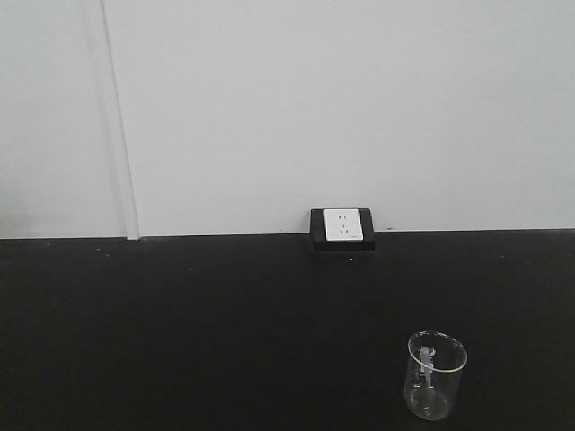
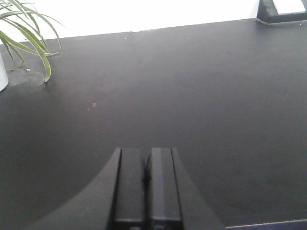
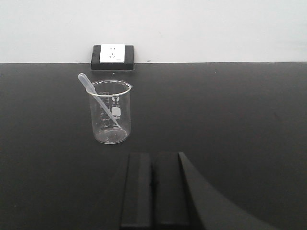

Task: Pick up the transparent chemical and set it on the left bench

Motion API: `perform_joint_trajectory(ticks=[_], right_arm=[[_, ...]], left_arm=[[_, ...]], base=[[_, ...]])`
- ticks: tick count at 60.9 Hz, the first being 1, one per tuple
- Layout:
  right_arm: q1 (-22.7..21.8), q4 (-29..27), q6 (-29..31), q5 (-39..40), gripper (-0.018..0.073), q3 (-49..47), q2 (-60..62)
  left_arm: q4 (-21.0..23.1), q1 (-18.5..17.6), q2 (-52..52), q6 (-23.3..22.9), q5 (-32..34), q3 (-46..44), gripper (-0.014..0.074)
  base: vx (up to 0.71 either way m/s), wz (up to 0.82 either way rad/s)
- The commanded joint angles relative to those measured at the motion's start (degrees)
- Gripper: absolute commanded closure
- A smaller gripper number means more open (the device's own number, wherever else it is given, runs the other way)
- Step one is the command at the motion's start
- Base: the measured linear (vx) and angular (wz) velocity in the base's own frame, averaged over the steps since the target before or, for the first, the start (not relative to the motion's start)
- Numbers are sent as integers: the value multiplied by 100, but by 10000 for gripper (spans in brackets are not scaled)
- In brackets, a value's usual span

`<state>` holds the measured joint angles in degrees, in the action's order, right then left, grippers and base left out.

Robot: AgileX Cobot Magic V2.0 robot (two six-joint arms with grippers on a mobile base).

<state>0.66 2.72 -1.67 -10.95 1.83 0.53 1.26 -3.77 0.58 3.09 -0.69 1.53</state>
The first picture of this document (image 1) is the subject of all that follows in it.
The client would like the white power socket plate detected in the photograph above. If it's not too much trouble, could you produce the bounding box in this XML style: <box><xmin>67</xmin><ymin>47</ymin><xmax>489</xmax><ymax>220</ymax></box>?
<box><xmin>323</xmin><ymin>208</ymin><xmax>363</xmax><ymax>242</ymax></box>

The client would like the clear glass beaker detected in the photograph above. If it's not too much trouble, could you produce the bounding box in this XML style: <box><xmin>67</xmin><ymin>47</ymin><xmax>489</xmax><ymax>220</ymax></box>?
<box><xmin>403</xmin><ymin>330</ymin><xmax>468</xmax><ymax>421</ymax></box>

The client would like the black socket housing box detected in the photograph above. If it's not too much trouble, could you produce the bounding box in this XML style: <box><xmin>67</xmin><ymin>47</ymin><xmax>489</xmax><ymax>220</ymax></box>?
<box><xmin>309</xmin><ymin>208</ymin><xmax>376</xmax><ymax>251</ymax></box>

